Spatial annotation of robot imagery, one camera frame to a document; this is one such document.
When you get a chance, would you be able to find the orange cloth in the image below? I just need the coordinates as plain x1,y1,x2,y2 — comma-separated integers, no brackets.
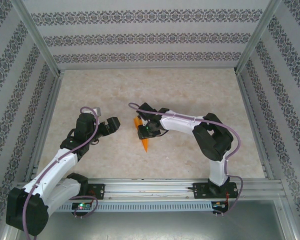
132,117,151,153

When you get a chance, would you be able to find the grey sheet metal panel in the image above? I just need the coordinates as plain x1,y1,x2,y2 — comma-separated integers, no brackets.
14,211,287,240

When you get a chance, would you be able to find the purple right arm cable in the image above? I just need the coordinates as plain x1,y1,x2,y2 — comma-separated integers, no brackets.
128,102,246,218

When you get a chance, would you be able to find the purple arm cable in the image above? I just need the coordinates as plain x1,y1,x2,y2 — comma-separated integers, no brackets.
23,106,101,237
128,102,246,218

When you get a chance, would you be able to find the aluminium side rail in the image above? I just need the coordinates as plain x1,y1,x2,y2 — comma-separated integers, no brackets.
236,72,275,181
24,71,65,182

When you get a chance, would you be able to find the aluminium mounting rail beam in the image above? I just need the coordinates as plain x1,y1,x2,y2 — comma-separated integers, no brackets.
13,178,287,201

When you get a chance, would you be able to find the aluminium back rail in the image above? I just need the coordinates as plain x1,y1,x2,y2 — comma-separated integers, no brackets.
58,65,238,72

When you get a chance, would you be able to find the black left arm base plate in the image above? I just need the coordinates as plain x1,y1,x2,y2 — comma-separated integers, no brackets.
84,183,106,201

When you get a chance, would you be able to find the grey slotted cable duct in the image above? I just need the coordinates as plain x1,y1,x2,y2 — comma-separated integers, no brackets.
56,201,213,213

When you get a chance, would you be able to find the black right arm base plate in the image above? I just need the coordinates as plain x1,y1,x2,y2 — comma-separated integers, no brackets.
193,182,239,200

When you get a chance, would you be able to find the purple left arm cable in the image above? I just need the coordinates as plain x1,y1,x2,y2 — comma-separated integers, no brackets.
23,106,101,237

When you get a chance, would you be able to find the aluminium frame post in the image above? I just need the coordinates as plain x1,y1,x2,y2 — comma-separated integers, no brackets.
234,0,283,75
11,0,61,76

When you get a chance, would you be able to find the aluminium frame strut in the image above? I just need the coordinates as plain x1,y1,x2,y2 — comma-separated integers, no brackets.
277,197,300,240
0,224,10,240

